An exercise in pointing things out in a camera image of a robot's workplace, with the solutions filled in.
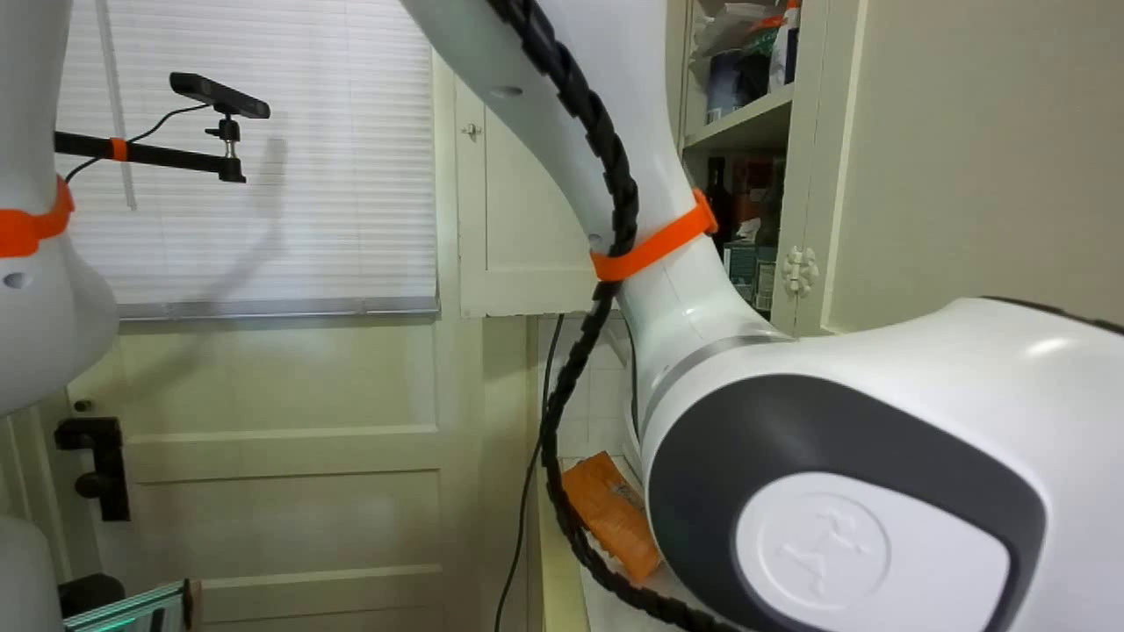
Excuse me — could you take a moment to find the dark bottle in cabinet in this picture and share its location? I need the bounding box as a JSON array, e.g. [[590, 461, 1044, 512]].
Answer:
[[707, 159, 738, 253]]

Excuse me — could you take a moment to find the orange box on counter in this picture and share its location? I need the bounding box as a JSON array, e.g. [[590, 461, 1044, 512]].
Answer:
[[562, 453, 665, 588]]

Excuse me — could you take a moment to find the metal cabinet hinge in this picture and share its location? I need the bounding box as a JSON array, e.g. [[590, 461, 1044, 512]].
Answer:
[[780, 248, 817, 299]]

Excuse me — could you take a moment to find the white window blind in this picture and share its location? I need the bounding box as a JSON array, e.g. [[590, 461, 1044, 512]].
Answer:
[[61, 0, 439, 320]]

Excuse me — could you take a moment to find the closed cream cabinet door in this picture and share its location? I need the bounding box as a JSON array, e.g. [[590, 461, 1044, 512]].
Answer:
[[772, 0, 1124, 335]]

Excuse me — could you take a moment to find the black door latch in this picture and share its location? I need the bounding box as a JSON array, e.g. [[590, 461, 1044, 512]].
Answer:
[[52, 417, 130, 523]]

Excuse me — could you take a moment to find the orange cable strap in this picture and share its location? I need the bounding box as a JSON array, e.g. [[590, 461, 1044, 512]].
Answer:
[[588, 186, 721, 285]]

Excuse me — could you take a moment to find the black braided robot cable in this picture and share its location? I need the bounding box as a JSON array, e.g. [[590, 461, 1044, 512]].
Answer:
[[485, 0, 741, 632]]

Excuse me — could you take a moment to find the black camera on boom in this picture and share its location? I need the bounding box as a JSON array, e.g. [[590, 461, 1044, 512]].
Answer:
[[52, 70, 270, 182]]

